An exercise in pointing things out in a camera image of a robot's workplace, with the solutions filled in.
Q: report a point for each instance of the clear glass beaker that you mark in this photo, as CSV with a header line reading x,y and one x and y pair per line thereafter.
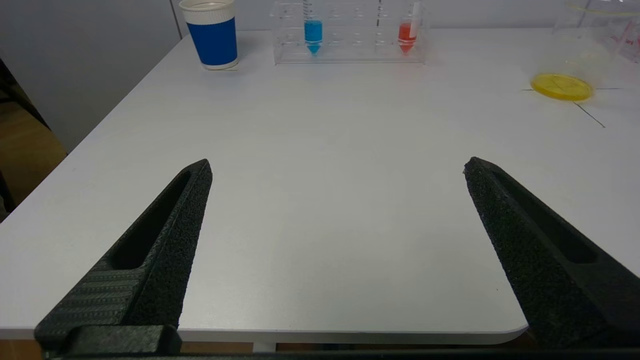
x,y
562,87

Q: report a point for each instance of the blue pigment test tube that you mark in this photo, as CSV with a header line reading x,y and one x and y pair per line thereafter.
x,y
313,32

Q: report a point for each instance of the blue white paper cup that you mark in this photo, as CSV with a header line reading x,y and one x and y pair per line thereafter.
x,y
215,42

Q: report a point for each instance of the red pigment test tube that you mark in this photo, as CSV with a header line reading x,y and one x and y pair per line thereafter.
x,y
406,36

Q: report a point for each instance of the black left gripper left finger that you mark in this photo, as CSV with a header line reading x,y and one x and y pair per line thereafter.
x,y
160,260

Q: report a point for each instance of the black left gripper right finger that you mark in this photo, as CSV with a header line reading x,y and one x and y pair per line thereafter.
x,y
540,270

